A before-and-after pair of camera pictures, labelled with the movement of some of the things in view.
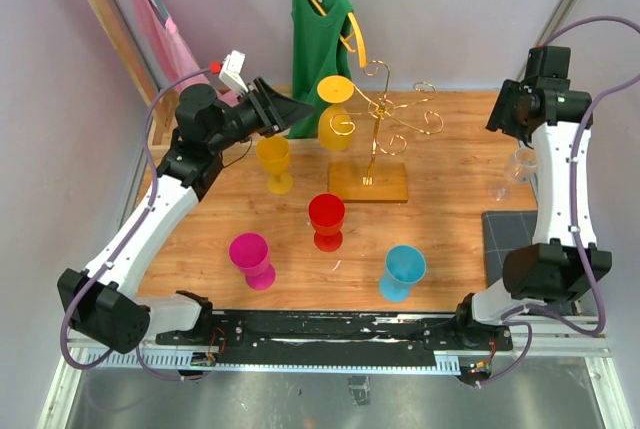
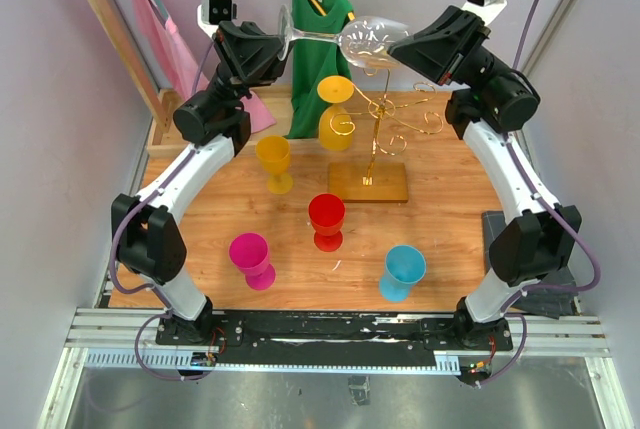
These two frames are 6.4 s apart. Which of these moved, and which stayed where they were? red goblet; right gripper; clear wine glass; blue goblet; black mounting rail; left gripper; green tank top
Moved: left gripper; right gripper; clear wine glass
Stayed: red goblet; green tank top; blue goblet; black mounting rail
